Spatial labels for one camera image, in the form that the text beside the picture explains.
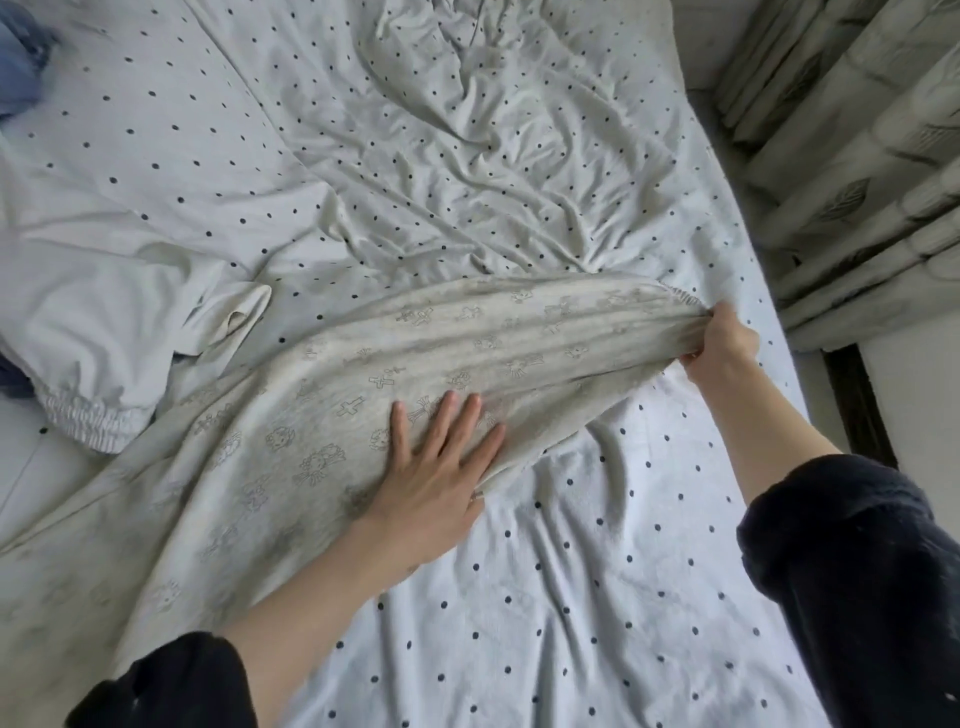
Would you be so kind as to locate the white bedside cabinet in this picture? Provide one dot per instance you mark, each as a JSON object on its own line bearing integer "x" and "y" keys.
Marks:
{"x": 713, "y": 38}

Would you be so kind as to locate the beige patterned pants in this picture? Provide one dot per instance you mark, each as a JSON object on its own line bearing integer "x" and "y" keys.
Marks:
{"x": 270, "y": 450}

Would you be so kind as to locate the person's right hand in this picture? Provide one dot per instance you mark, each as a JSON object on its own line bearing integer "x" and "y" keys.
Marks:
{"x": 723, "y": 353}

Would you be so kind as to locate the blue denim jeans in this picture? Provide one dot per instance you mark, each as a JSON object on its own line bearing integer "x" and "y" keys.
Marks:
{"x": 18, "y": 60}

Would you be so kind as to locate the cream white jacket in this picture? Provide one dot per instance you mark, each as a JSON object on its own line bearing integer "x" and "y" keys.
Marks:
{"x": 90, "y": 315}

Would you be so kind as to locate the person's left forearm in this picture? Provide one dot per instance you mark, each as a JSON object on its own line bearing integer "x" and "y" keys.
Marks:
{"x": 300, "y": 615}

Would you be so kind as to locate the person's left hand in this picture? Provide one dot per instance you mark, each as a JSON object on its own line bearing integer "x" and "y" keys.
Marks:
{"x": 428, "y": 503}

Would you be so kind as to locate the white dotted bed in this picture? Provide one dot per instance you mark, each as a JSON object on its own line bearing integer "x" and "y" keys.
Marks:
{"x": 480, "y": 135}

